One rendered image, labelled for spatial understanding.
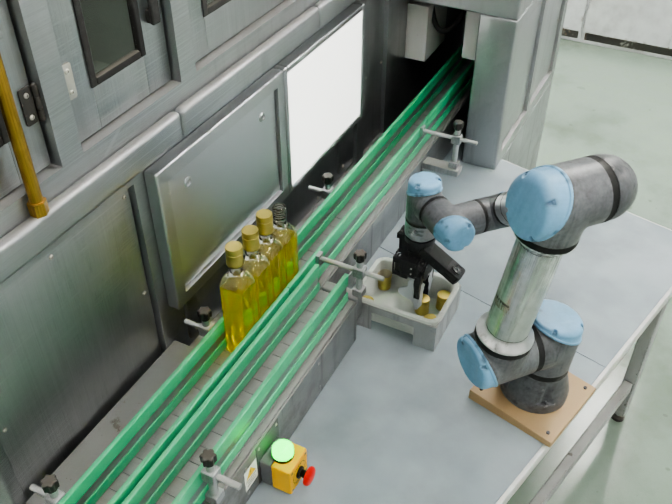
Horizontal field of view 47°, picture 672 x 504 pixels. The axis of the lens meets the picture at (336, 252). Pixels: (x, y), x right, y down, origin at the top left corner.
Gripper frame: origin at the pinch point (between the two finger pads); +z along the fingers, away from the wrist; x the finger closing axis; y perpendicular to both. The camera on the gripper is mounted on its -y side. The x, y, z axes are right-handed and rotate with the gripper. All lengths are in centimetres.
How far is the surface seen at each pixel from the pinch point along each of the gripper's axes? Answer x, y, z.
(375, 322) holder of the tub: 9.7, 8.1, 2.8
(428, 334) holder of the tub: 9.7, -5.6, 0.5
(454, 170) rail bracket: -49, 11, -6
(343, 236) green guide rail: -1.1, 22.5, -11.0
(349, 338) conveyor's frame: 18.8, 10.6, 1.2
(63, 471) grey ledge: 81, 38, -7
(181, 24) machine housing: 28, 41, -73
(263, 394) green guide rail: 53, 12, -14
